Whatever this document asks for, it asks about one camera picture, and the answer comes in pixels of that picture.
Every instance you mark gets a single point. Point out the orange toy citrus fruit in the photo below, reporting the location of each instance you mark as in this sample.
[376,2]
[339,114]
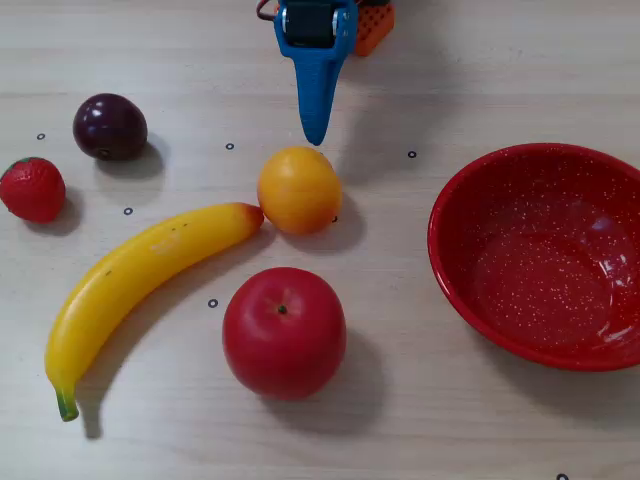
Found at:
[300,192]

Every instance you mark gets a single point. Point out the red toy apple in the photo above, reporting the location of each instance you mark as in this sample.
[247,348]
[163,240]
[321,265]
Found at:
[285,340]

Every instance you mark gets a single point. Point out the red speckled enamel bowl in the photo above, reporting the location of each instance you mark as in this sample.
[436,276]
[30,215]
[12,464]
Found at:
[540,280]

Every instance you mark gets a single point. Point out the red toy strawberry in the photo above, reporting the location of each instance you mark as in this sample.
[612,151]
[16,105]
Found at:
[32,190]

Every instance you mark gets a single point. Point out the yellow toy banana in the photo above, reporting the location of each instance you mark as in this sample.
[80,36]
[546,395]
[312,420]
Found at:
[125,270]

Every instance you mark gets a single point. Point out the dark purple toy plum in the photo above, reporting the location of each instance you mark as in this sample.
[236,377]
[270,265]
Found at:
[112,125]

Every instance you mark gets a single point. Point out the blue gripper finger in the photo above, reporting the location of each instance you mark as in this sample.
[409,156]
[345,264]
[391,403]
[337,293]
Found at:
[316,90]

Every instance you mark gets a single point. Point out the orange robot base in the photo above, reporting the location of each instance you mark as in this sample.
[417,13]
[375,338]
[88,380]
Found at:
[374,30]

